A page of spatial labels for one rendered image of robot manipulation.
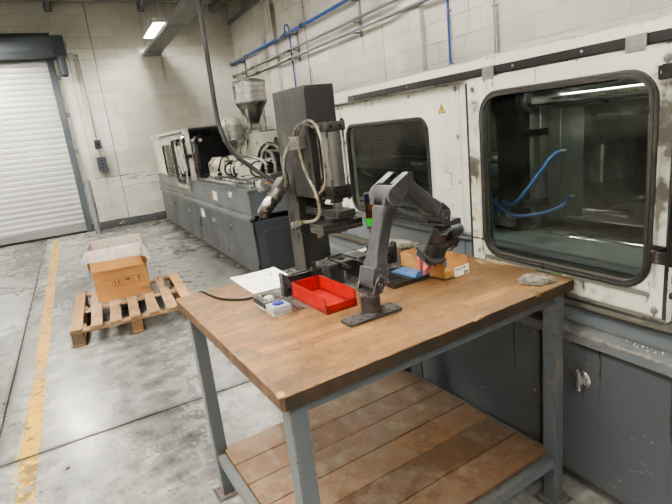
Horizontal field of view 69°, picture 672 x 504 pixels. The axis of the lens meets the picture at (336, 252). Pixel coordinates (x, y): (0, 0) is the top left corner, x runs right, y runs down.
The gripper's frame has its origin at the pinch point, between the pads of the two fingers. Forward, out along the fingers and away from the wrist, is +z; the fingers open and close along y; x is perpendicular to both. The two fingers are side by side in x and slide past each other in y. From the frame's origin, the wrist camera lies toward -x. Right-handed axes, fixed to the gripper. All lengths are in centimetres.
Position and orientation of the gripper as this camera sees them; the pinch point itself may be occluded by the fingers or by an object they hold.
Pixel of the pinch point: (423, 272)
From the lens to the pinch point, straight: 184.1
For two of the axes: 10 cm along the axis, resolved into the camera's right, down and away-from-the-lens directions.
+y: -5.4, -6.0, 5.9
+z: -1.9, 7.7, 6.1
